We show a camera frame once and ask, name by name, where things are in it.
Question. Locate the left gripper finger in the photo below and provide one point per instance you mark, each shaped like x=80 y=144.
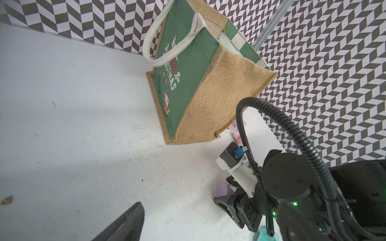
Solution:
x=127 y=227

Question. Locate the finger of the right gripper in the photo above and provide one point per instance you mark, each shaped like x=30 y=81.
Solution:
x=228 y=204

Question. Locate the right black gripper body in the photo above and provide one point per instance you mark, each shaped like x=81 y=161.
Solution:
x=297 y=205

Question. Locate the purple hourglass front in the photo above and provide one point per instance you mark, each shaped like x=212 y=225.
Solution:
x=224 y=189

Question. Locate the pink hourglass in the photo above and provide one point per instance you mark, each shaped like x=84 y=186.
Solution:
x=236 y=134

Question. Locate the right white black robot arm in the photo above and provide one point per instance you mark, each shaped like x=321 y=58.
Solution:
x=355 y=193

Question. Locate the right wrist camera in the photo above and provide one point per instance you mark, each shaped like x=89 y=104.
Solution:
x=238 y=168

